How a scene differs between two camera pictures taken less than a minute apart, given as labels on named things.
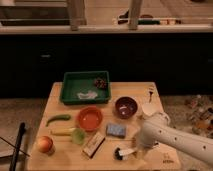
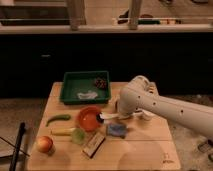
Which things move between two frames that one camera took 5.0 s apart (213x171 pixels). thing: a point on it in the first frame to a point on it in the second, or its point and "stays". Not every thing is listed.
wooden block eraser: [93, 145] stays
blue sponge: [117, 130] stays
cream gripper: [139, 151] to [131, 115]
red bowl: [90, 118] stays
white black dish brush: [123, 153] to [102, 116]
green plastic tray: [85, 87] stays
